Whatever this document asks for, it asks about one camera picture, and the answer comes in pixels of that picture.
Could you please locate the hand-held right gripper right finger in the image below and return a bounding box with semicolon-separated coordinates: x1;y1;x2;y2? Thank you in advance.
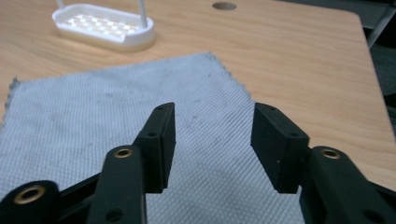
250;102;396;224

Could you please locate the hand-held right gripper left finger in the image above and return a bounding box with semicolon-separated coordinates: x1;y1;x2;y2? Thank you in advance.
87;102;177;224

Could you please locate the grey woven cloth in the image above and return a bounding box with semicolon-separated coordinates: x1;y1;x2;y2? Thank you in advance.
0;51;304;224

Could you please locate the white plastic soap dish rack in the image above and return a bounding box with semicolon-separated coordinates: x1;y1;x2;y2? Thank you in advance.
51;0;157;53

